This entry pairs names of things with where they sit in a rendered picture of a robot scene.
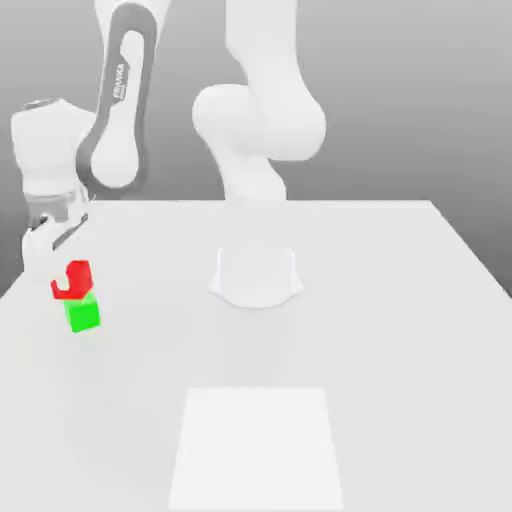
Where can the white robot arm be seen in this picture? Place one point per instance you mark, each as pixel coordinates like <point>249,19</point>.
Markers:
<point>256,120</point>

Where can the small green cube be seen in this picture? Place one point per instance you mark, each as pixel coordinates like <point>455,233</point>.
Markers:
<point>83,314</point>

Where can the small red cube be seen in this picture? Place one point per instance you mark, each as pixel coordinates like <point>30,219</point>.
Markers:
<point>80,278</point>

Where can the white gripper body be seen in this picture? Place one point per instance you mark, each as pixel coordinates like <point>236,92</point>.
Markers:
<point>44,244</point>

